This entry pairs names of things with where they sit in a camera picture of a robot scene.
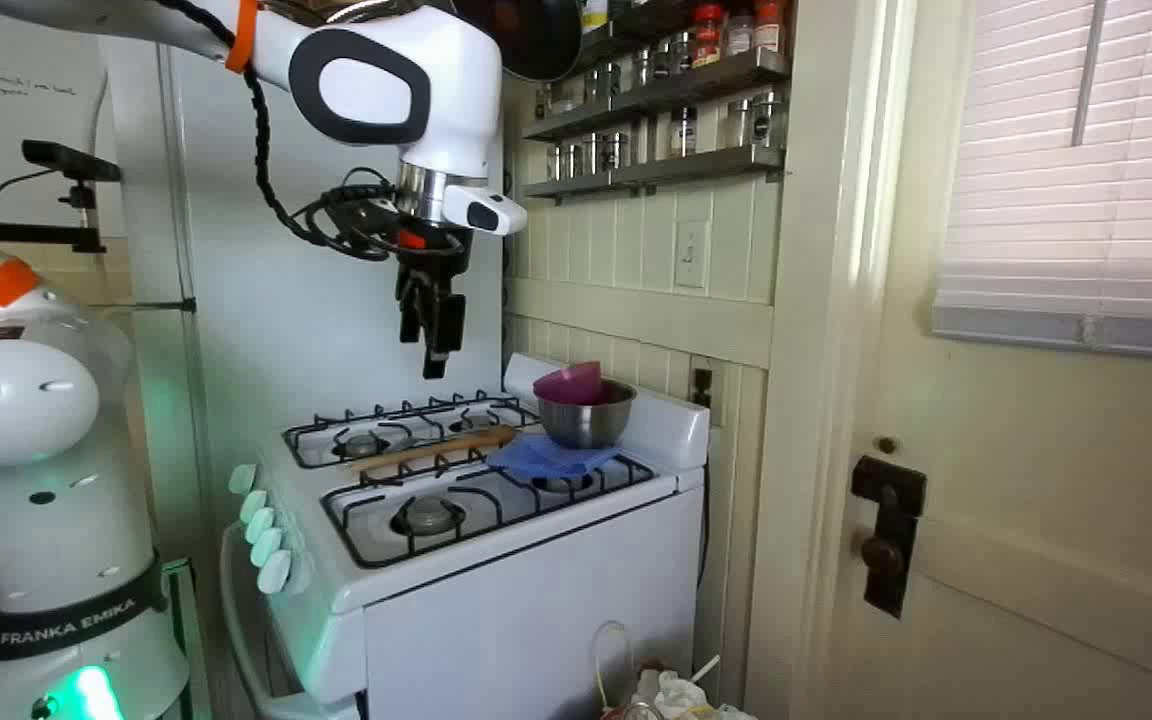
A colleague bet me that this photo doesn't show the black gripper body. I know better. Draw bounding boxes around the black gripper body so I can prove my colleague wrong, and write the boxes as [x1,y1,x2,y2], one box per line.
[392,222,468,301]

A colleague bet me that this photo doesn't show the wooden spoon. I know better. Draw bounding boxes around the wooden spoon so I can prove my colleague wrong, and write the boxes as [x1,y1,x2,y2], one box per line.
[347,422,515,472]

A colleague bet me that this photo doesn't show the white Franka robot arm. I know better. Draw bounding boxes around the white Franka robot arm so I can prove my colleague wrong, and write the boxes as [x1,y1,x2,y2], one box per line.
[0,0,515,720]

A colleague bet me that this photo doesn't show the purple plastic cup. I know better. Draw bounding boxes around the purple plastic cup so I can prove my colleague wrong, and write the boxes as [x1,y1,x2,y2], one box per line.
[533,360,606,402]

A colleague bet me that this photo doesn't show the blue cloth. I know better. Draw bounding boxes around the blue cloth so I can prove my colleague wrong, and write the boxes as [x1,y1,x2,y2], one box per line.
[493,432,611,481]

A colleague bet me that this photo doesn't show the steel mixing bowl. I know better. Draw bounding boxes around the steel mixing bowl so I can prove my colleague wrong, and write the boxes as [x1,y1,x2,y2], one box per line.
[541,380,637,448]

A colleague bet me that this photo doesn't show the white refrigerator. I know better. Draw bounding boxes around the white refrigerator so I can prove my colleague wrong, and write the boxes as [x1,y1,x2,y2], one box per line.
[100,41,504,559]

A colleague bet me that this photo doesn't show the white gas stove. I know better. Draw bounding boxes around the white gas stove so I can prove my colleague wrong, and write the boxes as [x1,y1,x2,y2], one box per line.
[220,354,709,720]

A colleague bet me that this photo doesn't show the black hanging frying pan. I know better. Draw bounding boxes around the black hanging frying pan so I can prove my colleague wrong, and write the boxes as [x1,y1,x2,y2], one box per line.
[483,0,586,79]

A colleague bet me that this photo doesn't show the metal spice rack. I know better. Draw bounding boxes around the metal spice rack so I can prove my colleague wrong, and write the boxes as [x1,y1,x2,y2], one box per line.
[524,0,796,200]

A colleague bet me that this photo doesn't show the white trash bag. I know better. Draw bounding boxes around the white trash bag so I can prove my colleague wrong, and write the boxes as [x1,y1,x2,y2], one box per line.
[590,619,758,720]

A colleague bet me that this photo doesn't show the black door lock knob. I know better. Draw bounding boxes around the black door lock knob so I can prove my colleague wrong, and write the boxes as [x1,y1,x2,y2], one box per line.
[851,456,929,617]

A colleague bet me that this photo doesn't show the cream wooden door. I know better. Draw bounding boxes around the cream wooden door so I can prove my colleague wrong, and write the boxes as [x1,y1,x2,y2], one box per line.
[821,0,1152,720]

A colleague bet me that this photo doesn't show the white window blinds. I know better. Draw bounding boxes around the white window blinds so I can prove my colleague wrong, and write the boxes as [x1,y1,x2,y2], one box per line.
[934,0,1152,354]

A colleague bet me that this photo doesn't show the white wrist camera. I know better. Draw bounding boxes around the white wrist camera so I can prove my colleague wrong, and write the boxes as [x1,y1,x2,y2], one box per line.
[444,185,527,235]

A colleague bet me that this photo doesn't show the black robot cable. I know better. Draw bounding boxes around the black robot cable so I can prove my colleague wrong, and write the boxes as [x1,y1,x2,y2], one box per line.
[235,61,407,263]

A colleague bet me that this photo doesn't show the white wall outlet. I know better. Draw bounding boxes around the white wall outlet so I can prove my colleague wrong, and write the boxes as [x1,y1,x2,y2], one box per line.
[673,222,709,286]

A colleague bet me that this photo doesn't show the black camera on stand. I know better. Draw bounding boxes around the black camera on stand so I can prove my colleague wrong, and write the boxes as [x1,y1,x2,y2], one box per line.
[0,135,129,254]

